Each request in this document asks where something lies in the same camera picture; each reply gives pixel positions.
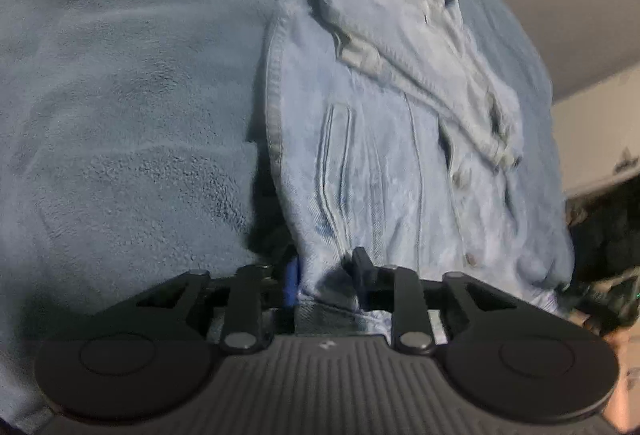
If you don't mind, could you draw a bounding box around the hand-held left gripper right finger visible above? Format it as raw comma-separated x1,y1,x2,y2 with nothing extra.
352,246,551,357

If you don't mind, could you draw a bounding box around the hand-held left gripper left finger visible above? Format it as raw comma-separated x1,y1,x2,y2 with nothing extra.
107,256,303,356

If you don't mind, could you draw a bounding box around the light blue denim jacket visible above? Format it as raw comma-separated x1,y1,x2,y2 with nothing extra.
247,0,576,338

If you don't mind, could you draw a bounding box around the person's right forearm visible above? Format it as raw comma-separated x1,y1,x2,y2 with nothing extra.
602,330,640,433

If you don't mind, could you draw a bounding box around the blue fleece blanket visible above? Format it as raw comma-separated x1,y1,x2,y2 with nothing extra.
0,0,571,431

